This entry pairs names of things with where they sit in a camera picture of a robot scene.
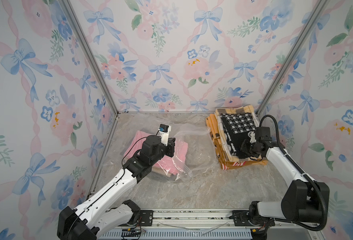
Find black white knit blanket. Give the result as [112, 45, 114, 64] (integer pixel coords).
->
[220, 113, 256, 159]

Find pink fleece blanket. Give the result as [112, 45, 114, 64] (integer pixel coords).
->
[124, 131, 188, 176]

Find orange cartoon print blanket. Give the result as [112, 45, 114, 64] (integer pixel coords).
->
[205, 114, 268, 170]

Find clear plastic vacuum bag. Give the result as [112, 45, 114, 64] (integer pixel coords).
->
[101, 114, 217, 184]

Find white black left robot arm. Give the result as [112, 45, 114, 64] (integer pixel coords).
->
[57, 135, 176, 240]

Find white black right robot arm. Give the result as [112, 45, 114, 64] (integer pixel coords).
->
[230, 127, 329, 232]

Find cream fleece blanket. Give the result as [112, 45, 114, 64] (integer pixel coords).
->
[151, 167, 172, 181]

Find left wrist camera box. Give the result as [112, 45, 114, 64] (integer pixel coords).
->
[157, 124, 172, 146]

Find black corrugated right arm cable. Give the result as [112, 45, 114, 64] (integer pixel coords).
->
[258, 114, 327, 232]

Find left floor aluminium rail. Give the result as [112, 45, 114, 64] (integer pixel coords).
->
[89, 115, 119, 195]

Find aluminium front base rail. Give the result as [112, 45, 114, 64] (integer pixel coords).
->
[61, 208, 325, 240]

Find right rear aluminium corner post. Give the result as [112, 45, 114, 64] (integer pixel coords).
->
[256, 0, 329, 117]

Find aluminium corner post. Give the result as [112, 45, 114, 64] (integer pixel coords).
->
[59, 0, 118, 117]
[256, 0, 329, 117]

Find left rear aluminium corner post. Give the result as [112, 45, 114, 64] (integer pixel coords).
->
[59, 0, 118, 117]

